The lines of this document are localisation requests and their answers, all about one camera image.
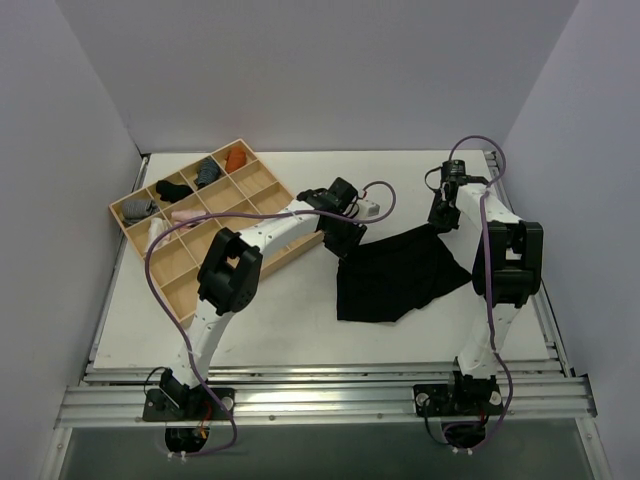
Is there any black underwear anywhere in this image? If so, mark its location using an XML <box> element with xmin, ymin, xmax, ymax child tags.
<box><xmin>336</xmin><ymin>224</ymin><xmax>471</xmax><ymax>323</ymax></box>

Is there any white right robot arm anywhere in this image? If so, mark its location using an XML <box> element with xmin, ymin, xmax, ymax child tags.
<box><xmin>428</xmin><ymin>161</ymin><xmax>544</xmax><ymax>413</ymax></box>

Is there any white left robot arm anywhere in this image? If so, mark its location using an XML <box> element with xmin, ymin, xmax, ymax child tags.
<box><xmin>159</xmin><ymin>177</ymin><xmax>379</xmax><ymax>419</ymax></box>

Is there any orange rolled sock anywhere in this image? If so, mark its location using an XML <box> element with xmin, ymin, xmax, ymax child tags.
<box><xmin>225</xmin><ymin>145</ymin><xmax>247</xmax><ymax>173</ymax></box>

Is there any dark grey rolled sock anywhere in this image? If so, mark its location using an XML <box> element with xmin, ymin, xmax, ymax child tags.
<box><xmin>194</xmin><ymin>157</ymin><xmax>221</xmax><ymax>189</ymax></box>

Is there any pink rolled sock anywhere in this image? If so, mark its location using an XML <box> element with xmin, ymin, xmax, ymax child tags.
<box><xmin>170</xmin><ymin>209</ymin><xmax>206</xmax><ymax>231</ymax></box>

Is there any wooden compartment tray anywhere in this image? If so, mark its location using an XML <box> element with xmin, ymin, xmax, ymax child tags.
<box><xmin>106</xmin><ymin>139</ymin><xmax>318</xmax><ymax>329</ymax></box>

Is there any black rolled sock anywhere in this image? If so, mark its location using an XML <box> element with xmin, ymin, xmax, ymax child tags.
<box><xmin>155</xmin><ymin>180</ymin><xmax>193</xmax><ymax>204</ymax></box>

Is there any white rolled sock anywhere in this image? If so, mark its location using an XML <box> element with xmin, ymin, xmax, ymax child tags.
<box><xmin>144</xmin><ymin>217</ymin><xmax>171</xmax><ymax>252</ymax></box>

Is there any grey striped rolled sock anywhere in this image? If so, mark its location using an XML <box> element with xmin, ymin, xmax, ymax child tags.
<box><xmin>121</xmin><ymin>198</ymin><xmax>158</xmax><ymax>226</ymax></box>

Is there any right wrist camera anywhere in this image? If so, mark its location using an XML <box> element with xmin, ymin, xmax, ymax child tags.
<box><xmin>440</xmin><ymin>159</ymin><xmax>469</xmax><ymax>185</ymax></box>

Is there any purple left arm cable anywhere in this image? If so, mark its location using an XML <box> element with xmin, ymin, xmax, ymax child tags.
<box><xmin>144</xmin><ymin>181</ymin><xmax>399</xmax><ymax>456</ymax></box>

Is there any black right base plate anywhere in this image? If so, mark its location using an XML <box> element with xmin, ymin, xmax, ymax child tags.
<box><xmin>412</xmin><ymin>383</ymin><xmax>504</xmax><ymax>417</ymax></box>

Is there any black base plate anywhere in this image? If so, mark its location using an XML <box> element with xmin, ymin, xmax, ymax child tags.
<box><xmin>412</xmin><ymin>383</ymin><xmax>504</xmax><ymax>417</ymax></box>
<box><xmin>141</xmin><ymin>387</ymin><xmax>228</xmax><ymax>422</ymax></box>

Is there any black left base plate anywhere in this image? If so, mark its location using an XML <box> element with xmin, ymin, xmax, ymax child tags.
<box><xmin>141</xmin><ymin>387</ymin><xmax>228</xmax><ymax>422</ymax></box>

